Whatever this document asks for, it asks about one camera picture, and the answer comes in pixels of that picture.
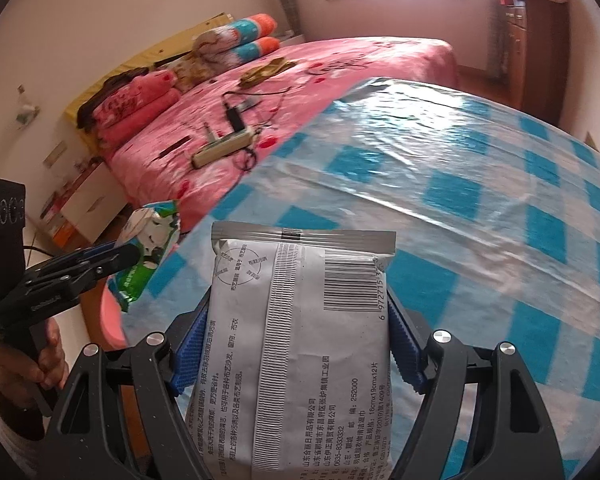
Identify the yellow headboard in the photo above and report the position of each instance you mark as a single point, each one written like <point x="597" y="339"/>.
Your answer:
<point x="145" y="55"/>

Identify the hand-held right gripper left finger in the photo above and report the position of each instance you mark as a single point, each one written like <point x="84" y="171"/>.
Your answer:
<point x="192" y="355"/>

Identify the wall socket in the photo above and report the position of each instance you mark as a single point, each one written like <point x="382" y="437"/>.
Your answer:
<point x="55" y="154"/>

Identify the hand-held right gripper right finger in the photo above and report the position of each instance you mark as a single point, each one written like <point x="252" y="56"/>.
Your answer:
<point x="402" y="355"/>

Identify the cream power strip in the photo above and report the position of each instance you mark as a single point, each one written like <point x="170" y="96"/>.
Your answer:
<point x="220" y="149"/>

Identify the brown wooden cabinet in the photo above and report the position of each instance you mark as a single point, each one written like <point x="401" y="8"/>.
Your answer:
<point x="545" y="60"/>

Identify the cream printed pillow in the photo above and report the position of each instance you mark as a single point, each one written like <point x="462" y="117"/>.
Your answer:
<point x="195" y="72"/>

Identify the dark slim stick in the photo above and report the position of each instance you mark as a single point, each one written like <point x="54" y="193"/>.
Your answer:
<point x="175" y="147"/>

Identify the blue checked tablecloth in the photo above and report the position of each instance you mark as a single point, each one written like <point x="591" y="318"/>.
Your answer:
<point x="480" y="170"/>

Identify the pink bed blanket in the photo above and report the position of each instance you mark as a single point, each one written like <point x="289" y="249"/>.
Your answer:
<point x="330" y="65"/>

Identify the rolled colourful blankets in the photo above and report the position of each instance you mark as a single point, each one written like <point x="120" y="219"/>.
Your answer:
<point x="230" y="35"/>

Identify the pink plush pillow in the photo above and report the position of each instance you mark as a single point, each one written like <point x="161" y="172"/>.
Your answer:
<point x="130" y="97"/>

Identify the white nightstand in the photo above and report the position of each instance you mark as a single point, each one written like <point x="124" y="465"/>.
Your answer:
<point x="95" y="205"/>

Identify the person's left hand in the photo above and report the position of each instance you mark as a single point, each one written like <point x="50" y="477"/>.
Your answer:
<point x="10" y="375"/>

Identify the floral bolster pillow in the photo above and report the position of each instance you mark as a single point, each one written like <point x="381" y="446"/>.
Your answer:
<point x="255" y="49"/>

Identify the person's left forearm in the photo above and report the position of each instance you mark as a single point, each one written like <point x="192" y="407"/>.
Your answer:
<point x="15" y="440"/>

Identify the white wipes packet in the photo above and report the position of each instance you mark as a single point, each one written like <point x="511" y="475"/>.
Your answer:
<point x="300" y="360"/>

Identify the black charger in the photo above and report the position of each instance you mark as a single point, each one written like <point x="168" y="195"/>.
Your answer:
<point x="236" y="119"/>

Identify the gold brown cloth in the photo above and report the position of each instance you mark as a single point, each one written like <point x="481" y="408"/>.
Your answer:
<point x="265" y="70"/>

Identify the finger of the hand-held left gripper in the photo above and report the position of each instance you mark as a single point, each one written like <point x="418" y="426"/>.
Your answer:
<point x="125" y="257"/>
<point x="80" y="255"/>

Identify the green white snack packet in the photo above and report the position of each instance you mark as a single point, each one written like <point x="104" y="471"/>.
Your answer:
<point x="150" y="240"/>

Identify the pink folded blanket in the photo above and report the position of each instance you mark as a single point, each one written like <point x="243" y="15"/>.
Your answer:
<point x="140" y="122"/>

